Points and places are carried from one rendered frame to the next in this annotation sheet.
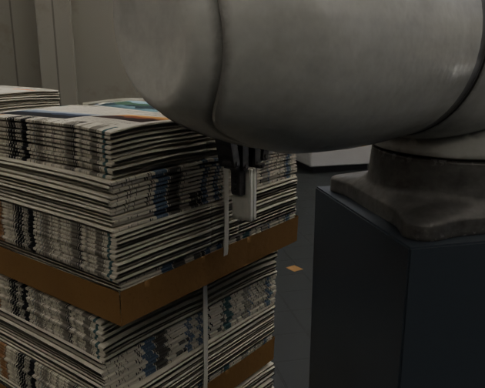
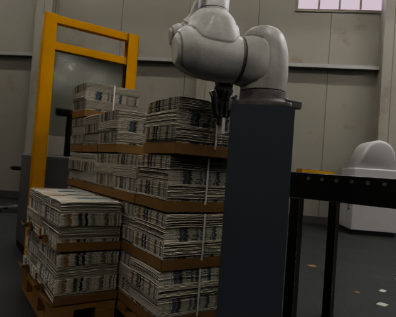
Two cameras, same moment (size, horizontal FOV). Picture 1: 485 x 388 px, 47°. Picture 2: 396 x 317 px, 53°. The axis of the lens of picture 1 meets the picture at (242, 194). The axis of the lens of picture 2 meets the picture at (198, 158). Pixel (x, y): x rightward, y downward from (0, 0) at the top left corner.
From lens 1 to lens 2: 99 cm
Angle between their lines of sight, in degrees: 25
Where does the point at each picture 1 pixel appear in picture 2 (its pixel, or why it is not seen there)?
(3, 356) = (141, 183)
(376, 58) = (211, 53)
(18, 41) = not seen: hidden behind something
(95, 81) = not seen: hidden behind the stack
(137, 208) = (185, 121)
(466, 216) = (249, 100)
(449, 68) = (233, 59)
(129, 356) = (178, 173)
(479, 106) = (249, 72)
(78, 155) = (171, 105)
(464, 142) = (251, 83)
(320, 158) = (357, 224)
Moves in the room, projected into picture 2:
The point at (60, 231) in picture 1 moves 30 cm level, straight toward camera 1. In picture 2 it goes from (163, 129) to (154, 121)
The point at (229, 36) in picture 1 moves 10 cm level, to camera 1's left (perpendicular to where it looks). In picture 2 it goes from (183, 46) to (153, 48)
